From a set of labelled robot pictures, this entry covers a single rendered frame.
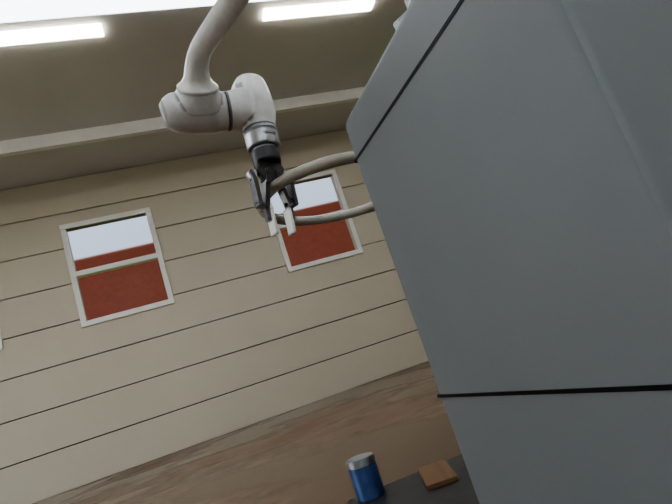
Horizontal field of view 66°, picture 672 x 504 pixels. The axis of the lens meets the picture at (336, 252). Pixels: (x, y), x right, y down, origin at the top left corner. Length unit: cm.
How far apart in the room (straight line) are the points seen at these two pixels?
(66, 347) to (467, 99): 723
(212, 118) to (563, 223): 106
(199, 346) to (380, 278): 288
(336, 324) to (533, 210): 727
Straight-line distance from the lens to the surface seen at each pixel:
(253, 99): 139
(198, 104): 135
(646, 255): 39
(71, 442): 748
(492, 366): 57
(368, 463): 186
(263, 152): 135
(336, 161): 126
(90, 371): 746
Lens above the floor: 49
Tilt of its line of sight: 11 degrees up
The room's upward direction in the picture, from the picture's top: 19 degrees counter-clockwise
